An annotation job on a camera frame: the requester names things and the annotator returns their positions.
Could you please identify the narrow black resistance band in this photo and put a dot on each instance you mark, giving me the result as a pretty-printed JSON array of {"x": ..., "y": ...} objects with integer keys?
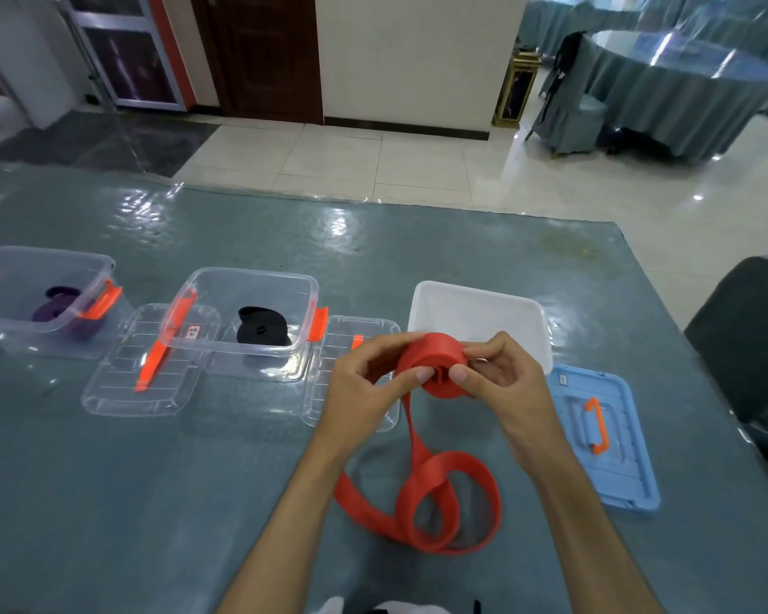
[{"x": 262, "y": 333}]

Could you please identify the dark brown wooden door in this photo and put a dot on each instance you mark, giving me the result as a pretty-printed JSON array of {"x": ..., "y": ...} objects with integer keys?
[{"x": 262, "y": 57}]

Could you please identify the purple resistance band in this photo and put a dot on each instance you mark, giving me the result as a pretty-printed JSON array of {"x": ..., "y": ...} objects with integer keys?
[{"x": 48, "y": 312}]

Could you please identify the red resistance band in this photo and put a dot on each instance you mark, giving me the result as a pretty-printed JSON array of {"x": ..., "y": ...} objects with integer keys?
[{"x": 441, "y": 351}]

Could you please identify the white framed glass door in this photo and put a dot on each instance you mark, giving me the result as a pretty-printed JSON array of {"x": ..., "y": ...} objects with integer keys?
[{"x": 131, "y": 63}]

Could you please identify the clear lid orange handle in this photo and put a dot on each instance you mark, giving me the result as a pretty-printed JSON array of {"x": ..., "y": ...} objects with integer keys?
[
  {"x": 109, "y": 396},
  {"x": 320, "y": 402}
]

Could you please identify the person's right forearm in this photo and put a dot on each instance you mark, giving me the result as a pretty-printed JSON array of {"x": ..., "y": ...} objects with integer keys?
[{"x": 601, "y": 549}]

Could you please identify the person's left hand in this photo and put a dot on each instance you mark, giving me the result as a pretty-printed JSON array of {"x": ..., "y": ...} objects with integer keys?
[{"x": 352, "y": 402}]

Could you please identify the person's right hand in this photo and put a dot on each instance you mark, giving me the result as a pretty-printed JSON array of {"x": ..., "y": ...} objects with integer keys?
[{"x": 525, "y": 409}]

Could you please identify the dark grey cushioned seat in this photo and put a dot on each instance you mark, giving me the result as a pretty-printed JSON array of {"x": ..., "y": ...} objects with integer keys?
[{"x": 742, "y": 351}]

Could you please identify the blue lid orange handle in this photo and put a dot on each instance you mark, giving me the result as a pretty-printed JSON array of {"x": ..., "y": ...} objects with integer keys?
[{"x": 633, "y": 466}]

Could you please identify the person's left forearm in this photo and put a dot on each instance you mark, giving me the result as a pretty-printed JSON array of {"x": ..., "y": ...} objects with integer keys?
[{"x": 281, "y": 537}]

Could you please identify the distant teal cloth table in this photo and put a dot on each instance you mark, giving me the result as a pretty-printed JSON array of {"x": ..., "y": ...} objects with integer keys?
[{"x": 569, "y": 19}]

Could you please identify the wide black resistance band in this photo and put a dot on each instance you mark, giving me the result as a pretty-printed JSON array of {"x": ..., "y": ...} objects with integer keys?
[{"x": 256, "y": 312}]

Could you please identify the person's white shirt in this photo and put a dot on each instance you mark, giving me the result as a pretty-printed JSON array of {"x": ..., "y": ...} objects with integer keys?
[{"x": 333, "y": 607}]

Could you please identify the round table with teal cloth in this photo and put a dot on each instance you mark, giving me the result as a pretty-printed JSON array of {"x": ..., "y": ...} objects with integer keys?
[{"x": 678, "y": 95}]

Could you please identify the white plastic box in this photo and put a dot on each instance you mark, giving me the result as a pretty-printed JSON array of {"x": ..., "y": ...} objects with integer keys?
[{"x": 473, "y": 306}]

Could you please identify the narrow white door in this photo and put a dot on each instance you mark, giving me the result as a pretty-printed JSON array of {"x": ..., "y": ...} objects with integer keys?
[{"x": 32, "y": 63}]

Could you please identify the teal felt table cover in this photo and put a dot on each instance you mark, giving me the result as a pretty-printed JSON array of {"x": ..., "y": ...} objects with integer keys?
[{"x": 166, "y": 492}]

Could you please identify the clear plastic storage box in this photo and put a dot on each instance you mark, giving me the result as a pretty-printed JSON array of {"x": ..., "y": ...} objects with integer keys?
[
  {"x": 25, "y": 268},
  {"x": 249, "y": 287}
]

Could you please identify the black hanging garment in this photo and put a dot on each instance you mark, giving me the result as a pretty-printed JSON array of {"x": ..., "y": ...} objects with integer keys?
[{"x": 560, "y": 63}]

